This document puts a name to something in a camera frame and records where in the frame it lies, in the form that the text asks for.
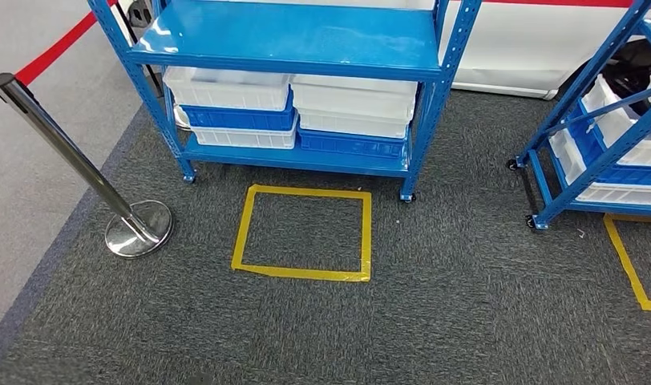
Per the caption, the blue wheeled shelf rack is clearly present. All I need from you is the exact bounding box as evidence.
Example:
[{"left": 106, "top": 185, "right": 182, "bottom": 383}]
[{"left": 506, "top": 0, "right": 651, "bottom": 232}]

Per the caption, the white car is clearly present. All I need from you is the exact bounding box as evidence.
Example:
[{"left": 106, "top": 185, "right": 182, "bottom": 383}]
[{"left": 118, "top": 0, "right": 651, "bottom": 101}]

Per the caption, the chrome stanchion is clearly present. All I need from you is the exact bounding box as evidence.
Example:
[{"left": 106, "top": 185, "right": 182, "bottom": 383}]
[{"left": 0, "top": 72, "right": 174, "bottom": 260}]

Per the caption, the black part in bin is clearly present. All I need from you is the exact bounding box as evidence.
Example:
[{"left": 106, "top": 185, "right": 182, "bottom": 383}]
[{"left": 604, "top": 58, "right": 651, "bottom": 136}]

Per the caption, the blue metal shelf rack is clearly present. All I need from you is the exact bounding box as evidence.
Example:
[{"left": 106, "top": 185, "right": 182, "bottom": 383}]
[{"left": 86, "top": 0, "right": 483, "bottom": 204}]

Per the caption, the red barrier belt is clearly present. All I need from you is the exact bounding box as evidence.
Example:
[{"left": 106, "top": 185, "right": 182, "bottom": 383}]
[{"left": 14, "top": 0, "right": 651, "bottom": 87}]

